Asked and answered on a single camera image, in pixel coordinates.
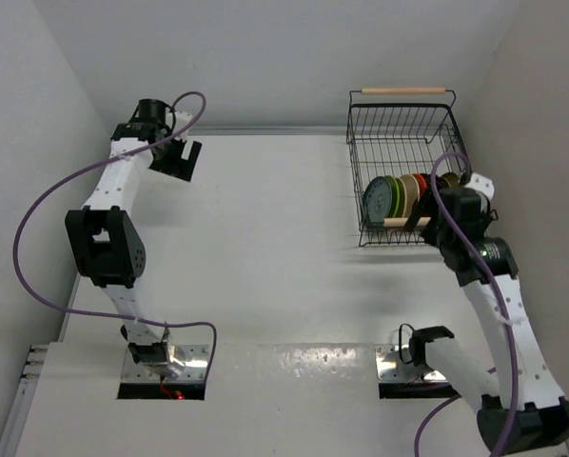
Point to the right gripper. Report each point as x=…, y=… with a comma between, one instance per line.
x=422, y=207

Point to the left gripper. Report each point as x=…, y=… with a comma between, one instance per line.
x=178, y=167

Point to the cream plate with calligraphy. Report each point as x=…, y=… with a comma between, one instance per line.
x=410, y=190

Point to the cream plate black blotch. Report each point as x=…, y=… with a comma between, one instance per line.
x=417, y=198

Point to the orange plate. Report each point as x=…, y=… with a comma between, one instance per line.
x=422, y=181

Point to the lime green plate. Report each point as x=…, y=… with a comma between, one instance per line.
x=397, y=194

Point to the yellow patterned plate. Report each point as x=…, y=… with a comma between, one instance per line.
x=451, y=179

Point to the blue floral plate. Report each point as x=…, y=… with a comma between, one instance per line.
x=376, y=202

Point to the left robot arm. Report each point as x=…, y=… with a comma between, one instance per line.
x=105, y=244

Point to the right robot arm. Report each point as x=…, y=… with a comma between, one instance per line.
x=520, y=406

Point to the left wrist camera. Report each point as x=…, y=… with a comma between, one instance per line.
x=181, y=122

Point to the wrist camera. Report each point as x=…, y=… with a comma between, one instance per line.
x=181, y=122
x=482, y=185

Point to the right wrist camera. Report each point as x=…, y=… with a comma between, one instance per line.
x=482, y=185

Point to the black wire dish rack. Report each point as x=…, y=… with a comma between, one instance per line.
x=397, y=132

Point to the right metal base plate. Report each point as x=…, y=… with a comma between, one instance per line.
x=392, y=370

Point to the metal base plate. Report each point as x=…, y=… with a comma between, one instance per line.
x=392, y=370
x=189, y=364

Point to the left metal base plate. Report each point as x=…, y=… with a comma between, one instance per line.
x=189, y=364

